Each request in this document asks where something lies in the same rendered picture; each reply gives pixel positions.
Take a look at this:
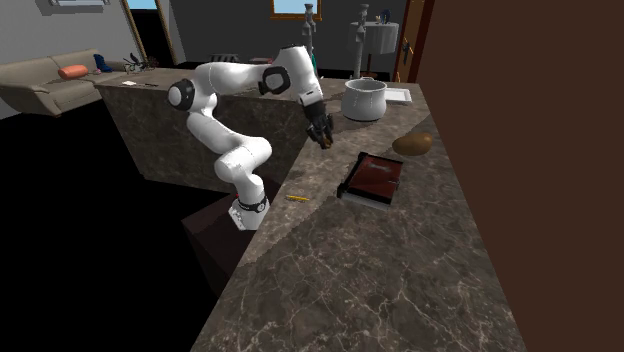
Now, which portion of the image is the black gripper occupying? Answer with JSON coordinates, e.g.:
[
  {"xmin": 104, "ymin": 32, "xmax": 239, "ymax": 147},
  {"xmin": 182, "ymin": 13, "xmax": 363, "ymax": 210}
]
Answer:
[{"xmin": 302, "ymin": 99, "xmax": 335, "ymax": 149}]

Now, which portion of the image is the white rectangular tray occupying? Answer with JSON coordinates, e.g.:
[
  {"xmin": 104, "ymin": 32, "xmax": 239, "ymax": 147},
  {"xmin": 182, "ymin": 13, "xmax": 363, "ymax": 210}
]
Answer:
[{"xmin": 383, "ymin": 87, "xmax": 414, "ymax": 106}]

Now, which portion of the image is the wooden framed doorway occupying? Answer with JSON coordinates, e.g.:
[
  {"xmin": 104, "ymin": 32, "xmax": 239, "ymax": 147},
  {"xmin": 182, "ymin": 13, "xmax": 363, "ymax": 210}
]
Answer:
[{"xmin": 120, "ymin": 0, "xmax": 180, "ymax": 68}]

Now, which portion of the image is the beige sofa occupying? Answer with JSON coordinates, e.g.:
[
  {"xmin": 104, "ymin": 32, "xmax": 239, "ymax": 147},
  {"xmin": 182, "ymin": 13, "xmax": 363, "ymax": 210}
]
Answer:
[{"xmin": 0, "ymin": 48, "xmax": 129, "ymax": 118}]

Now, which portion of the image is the orange cushion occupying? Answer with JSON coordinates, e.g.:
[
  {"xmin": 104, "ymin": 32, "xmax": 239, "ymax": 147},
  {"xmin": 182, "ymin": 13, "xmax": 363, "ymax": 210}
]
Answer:
[{"xmin": 57, "ymin": 64, "xmax": 90, "ymax": 81}]

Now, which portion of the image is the round table with white cloth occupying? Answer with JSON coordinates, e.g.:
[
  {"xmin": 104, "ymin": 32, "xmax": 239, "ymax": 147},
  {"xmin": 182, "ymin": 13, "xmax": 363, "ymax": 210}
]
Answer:
[{"xmin": 347, "ymin": 20, "xmax": 400, "ymax": 74}]

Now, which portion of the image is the brown wooden door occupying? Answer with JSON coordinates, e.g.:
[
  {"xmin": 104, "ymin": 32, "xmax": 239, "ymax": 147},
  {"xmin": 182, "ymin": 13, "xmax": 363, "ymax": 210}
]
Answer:
[{"xmin": 392, "ymin": 0, "xmax": 436, "ymax": 84}]

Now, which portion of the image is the brown potato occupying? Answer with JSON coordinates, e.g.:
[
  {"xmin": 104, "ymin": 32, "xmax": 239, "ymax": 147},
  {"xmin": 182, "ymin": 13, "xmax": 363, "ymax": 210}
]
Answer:
[{"xmin": 391, "ymin": 132, "xmax": 434, "ymax": 158}]

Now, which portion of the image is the dark red book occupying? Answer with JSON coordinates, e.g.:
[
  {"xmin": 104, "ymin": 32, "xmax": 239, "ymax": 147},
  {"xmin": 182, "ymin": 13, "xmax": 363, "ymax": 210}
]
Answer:
[{"xmin": 336, "ymin": 151, "xmax": 405, "ymax": 211}]

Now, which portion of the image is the window with wooden frame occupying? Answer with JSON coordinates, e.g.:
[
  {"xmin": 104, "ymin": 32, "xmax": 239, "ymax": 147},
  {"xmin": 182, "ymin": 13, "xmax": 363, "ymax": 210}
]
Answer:
[{"xmin": 270, "ymin": 0, "xmax": 323, "ymax": 22}]

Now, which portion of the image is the blue object on sofa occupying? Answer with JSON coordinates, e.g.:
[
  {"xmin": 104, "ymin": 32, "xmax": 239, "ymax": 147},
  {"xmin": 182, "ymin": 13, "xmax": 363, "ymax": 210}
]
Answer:
[{"xmin": 92, "ymin": 53, "xmax": 114, "ymax": 74}]

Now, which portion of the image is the white cooking pot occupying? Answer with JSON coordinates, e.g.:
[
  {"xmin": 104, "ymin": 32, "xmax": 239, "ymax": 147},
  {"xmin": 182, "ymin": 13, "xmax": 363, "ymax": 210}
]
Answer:
[{"xmin": 340, "ymin": 76, "xmax": 388, "ymax": 123}]

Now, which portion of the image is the dark robot stand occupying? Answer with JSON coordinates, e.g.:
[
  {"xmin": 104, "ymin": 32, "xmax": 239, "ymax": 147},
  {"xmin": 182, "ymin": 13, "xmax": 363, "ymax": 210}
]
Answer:
[{"xmin": 181, "ymin": 176, "xmax": 283, "ymax": 299}]

